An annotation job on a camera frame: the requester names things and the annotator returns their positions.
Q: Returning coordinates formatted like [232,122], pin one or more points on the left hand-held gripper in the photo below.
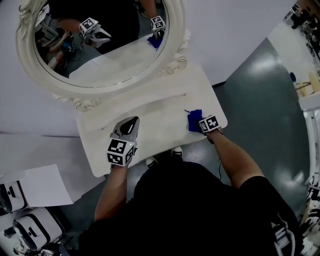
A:
[119,151]

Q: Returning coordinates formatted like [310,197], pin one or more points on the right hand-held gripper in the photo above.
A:
[209,124]

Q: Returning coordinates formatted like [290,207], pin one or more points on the blue cloth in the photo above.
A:
[193,121]

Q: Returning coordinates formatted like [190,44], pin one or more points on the person's right forearm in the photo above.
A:
[231,160]

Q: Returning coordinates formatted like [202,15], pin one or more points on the person's left forearm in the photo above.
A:
[113,190]

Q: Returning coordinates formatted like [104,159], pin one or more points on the white tabletop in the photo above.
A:
[162,125]

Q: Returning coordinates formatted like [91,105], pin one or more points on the person's left white shoe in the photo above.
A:
[152,162]

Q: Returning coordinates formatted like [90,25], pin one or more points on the person's white shoe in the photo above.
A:
[177,151]
[152,162]

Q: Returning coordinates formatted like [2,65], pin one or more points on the person's right white shoe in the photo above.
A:
[177,151]

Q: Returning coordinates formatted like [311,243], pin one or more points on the person's black shirt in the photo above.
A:
[190,215]

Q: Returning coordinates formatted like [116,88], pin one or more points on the white-framed oval mirror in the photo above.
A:
[172,37]

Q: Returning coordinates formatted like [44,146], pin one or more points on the white paper sheet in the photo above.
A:
[47,186]

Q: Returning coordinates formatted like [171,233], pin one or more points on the wooden stool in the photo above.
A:
[308,83]

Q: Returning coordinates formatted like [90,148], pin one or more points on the white box with black trim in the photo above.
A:
[11,196]
[35,227]

